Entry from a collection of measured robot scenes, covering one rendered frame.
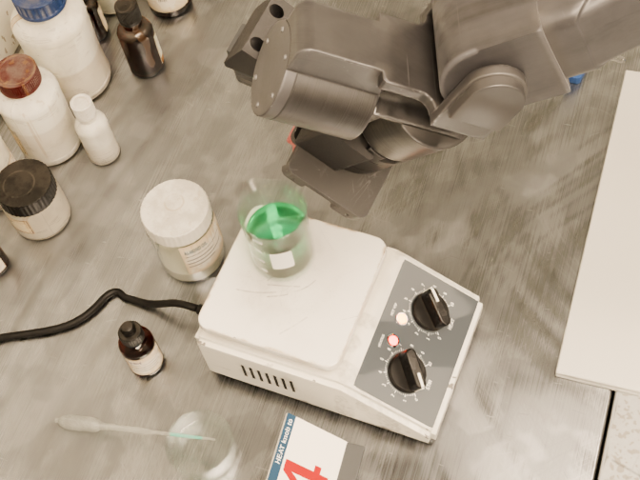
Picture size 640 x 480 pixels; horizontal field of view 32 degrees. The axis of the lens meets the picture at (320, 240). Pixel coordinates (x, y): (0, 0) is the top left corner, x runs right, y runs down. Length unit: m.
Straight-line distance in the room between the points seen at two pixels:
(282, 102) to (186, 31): 0.55
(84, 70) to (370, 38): 0.52
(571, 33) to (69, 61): 0.61
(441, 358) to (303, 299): 0.12
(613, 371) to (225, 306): 0.31
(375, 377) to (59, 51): 0.44
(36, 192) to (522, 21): 0.55
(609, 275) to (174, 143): 0.42
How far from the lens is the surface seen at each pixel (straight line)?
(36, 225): 1.03
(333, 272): 0.87
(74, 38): 1.07
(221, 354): 0.89
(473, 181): 1.02
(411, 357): 0.86
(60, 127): 1.07
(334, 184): 0.74
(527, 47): 0.59
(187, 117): 1.09
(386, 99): 0.64
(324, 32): 0.61
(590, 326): 0.94
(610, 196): 1.00
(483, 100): 0.60
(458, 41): 0.60
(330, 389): 0.86
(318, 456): 0.89
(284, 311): 0.86
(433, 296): 0.88
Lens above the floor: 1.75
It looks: 59 degrees down
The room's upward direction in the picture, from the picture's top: 12 degrees counter-clockwise
